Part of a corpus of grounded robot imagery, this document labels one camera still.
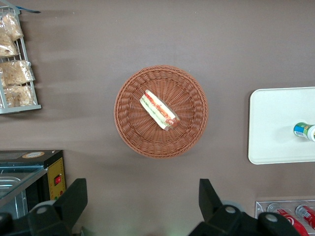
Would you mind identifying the clear bag of snacks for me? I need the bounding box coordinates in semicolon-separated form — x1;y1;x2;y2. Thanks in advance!
0;31;20;58
0;59;35;87
3;84;35;108
1;13;24;41

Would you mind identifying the white plastic tray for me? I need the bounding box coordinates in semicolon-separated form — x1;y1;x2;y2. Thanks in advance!
248;87;315;165

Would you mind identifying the steel pan in warmer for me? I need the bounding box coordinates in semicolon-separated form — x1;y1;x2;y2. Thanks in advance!
0;176;28;219

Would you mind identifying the clear acrylic can holder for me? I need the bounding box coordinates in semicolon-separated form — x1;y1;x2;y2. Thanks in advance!
254;200;315;236

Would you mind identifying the round brown wicker basket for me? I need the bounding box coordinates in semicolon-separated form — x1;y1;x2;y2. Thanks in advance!
113;64;209;159

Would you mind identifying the black glass food warmer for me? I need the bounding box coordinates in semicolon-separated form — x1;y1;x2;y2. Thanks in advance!
0;149;66;220

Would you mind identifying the green gum bottle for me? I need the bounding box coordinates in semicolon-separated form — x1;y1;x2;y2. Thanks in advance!
293;121;315;143

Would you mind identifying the grey wire snack rack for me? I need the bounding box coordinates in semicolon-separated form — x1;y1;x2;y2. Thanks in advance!
0;6;42;115

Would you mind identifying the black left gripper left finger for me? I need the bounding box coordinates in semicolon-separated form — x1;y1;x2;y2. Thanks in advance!
28;178;88;236

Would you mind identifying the wrapped sandwich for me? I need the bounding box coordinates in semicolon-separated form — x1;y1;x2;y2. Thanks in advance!
139;89;180;131

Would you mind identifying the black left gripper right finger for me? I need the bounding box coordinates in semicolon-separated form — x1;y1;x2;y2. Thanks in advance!
188;178;259;236

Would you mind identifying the red cola can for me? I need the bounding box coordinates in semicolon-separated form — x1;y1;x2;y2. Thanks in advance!
295;205;315;228
267;203;310;236

